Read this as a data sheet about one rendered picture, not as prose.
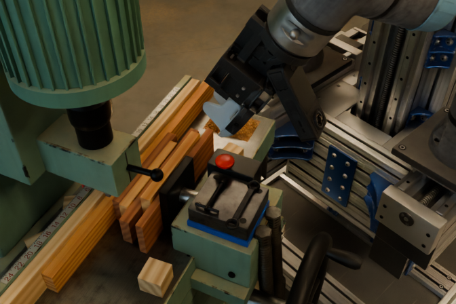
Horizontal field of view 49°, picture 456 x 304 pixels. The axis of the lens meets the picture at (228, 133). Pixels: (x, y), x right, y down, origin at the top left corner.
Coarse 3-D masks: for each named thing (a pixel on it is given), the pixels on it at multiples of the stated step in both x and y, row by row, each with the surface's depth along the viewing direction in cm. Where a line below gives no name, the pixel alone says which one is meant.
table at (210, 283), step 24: (264, 120) 104; (216, 144) 98; (240, 144) 98; (264, 144) 100; (120, 240) 81; (168, 240) 81; (96, 264) 78; (120, 264) 78; (144, 264) 78; (192, 264) 79; (72, 288) 75; (96, 288) 75; (120, 288) 75; (168, 288) 75; (216, 288) 78; (240, 288) 78
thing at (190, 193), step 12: (180, 168) 80; (192, 168) 83; (168, 180) 78; (180, 180) 80; (192, 180) 84; (168, 192) 76; (180, 192) 81; (192, 192) 81; (168, 204) 78; (180, 204) 83; (168, 216) 79; (168, 228) 82
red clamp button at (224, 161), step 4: (220, 156) 78; (224, 156) 78; (228, 156) 78; (232, 156) 78; (216, 160) 77; (220, 160) 77; (224, 160) 77; (228, 160) 77; (232, 160) 77; (216, 164) 77; (220, 164) 77; (224, 164) 77; (228, 164) 77; (232, 164) 77; (224, 168) 77
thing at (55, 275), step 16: (192, 96) 103; (208, 96) 108; (192, 112) 102; (176, 128) 97; (96, 208) 81; (112, 208) 82; (96, 224) 79; (80, 240) 76; (96, 240) 80; (64, 256) 74; (80, 256) 77; (48, 272) 72; (64, 272) 74; (48, 288) 74
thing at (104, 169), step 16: (48, 128) 76; (64, 128) 76; (48, 144) 74; (64, 144) 73; (112, 144) 73; (128, 144) 73; (48, 160) 76; (64, 160) 74; (80, 160) 73; (96, 160) 71; (112, 160) 71; (128, 160) 74; (64, 176) 77; (80, 176) 75; (96, 176) 73; (112, 176) 72; (128, 176) 76; (112, 192) 74
